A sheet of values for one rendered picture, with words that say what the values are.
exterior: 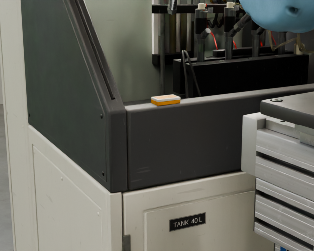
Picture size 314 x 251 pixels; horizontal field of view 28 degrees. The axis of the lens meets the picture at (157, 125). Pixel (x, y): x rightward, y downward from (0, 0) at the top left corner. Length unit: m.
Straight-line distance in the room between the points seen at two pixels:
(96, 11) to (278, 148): 0.90
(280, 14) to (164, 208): 0.66
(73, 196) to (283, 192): 0.63
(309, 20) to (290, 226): 0.34
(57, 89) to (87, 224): 0.31
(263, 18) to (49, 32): 0.80
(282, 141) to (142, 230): 0.45
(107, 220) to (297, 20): 0.68
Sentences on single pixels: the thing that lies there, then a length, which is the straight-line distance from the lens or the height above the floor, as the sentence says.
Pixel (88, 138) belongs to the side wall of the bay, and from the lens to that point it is 1.26.
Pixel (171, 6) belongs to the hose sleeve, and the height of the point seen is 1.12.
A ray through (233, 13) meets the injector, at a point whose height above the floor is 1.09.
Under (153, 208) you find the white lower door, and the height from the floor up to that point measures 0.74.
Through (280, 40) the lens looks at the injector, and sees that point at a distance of 1.64.
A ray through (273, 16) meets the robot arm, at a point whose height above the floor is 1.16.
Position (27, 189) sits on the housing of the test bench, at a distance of 1.82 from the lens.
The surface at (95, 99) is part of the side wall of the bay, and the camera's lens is 1.19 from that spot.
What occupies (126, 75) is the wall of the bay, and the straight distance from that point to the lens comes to 1.75.
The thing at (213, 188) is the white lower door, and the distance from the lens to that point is 1.30.
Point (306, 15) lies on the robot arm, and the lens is 0.69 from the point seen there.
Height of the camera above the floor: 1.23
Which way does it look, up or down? 15 degrees down
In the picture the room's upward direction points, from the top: straight up
